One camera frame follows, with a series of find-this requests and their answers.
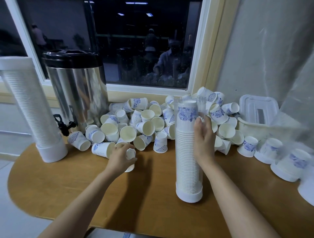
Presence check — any person's left forearm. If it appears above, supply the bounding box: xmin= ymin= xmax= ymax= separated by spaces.
xmin=39 ymin=172 xmax=126 ymax=238

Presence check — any single blue-printed paper cup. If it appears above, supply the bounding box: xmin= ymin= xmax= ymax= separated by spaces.
xmin=125 ymin=147 xmax=137 ymax=173

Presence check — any clear plastic bag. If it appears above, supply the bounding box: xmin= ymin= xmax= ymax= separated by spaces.
xmin=275 ymin=49 xmax=314 ymax=148

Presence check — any white plastic lid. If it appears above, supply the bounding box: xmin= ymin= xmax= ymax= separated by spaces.
xmin=239 ymin=94 xmax=279 ymax=125

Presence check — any pile of paper cups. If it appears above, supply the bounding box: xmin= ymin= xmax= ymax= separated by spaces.
xmin=68 ymin=87 xmax=258 ymax=160

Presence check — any person's left hand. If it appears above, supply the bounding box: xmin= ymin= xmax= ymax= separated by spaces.
xmin=105 ymin=142 xmax=138 ymax=178

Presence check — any person's right hand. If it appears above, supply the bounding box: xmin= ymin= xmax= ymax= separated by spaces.
xmin=193 ymin=116 xmax=217 ymax=167

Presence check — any white framed window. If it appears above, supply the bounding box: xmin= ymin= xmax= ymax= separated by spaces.
xmin=0 ymin=0 xmax=241 ymax=104

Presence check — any translucent plastic box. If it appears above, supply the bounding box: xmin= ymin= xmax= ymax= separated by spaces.
xmin=237 ymin=118 xmax=305 ymax=143

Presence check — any stainless steel water dispenser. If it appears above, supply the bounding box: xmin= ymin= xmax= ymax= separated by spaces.
xmin=42 ymin=50 xmax=110 ymax=137

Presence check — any person's right forearm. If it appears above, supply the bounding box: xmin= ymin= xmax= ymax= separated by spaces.
xmin=201 ymin=159 xmax=280 ymax=238

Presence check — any white tube cap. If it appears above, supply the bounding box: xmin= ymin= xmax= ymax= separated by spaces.
xmin=0 ymin=56 xmax=34 ymax=72

